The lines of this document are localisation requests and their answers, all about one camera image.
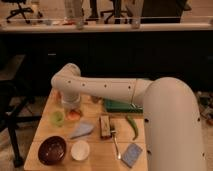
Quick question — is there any purple bowl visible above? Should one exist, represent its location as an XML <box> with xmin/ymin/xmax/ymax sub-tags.
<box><xmin>38</xmin><ymin>136</ymin><xmax>66</xmax><ymax>165</ymax></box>

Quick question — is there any orange bowl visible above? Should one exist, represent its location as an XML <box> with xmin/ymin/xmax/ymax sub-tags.
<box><xmin>54</xmin><ymin>90</ymin><xmax>61</xmax><ymax>101</ymax></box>

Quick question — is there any green chili pepper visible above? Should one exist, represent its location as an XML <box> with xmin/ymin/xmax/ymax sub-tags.
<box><xmin>125</xmin><ymin>115</ymin><xmax>138</xmax><ymax>140</ymax></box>

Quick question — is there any small white bowl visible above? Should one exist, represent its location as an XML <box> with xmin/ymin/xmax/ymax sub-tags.
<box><xmin>71</xmin><ymin>140</ymin><xmax>90</xmax><ymax>161</ymax></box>

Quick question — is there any silver fork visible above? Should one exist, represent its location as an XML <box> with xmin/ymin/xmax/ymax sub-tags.
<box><xmin>110</xmin><ymin>126</ymin><xmax>121</xmax><ymax>160</ymax></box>

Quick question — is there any green cup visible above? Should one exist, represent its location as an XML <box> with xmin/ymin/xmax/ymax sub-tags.
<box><xmin>50</xmin><ymin>111</ymin><xmax>64</xmax><ymax>127</ymax></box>

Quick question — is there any small orange apple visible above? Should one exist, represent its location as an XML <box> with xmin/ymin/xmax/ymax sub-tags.
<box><xmin>66</xmin><ymin>110</ymin><xmax>81</xmax><ymax>121</ymax></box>

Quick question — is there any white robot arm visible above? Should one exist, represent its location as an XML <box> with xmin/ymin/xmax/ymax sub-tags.
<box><xmin>51</xmin><ymin>63</ymin><xmax>207</xmax><ymax>171</ymax></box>

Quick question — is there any green plastic tray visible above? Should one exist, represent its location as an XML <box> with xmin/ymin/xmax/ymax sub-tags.
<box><xmin>104</xmin><ymin>99</ymin><xmax>143</xmax><ymax>113</ymax></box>

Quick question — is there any black chair left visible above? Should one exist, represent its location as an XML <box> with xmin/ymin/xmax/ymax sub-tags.
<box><xmin>0</xmin><ymin>54</ymin><xmax>43</xmax><ymax>168</ymax></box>

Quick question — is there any dark metal cup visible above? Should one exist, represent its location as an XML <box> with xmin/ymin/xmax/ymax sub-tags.
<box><xmin>91</xmin><ymin>96</ymin><xmax>101</xmax><ymax>103</ymax></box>

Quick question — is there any black office chair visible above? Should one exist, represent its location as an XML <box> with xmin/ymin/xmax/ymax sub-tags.
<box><xmin>1</xmin><ymin>0</ymin><xmax>34</xmax><ymax>24</ymax></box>

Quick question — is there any blue sponge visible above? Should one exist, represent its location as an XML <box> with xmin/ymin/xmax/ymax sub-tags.
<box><xmin>121</xmin><ymin>143</ymin><xmax>142</xmax><ymax>168</ymax></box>

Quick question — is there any brown rectangular block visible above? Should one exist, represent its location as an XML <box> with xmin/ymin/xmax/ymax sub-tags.
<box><xmin>99</xmin><ymin>115</ymin><xmax>111</xmax><ymax>139</ymax></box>

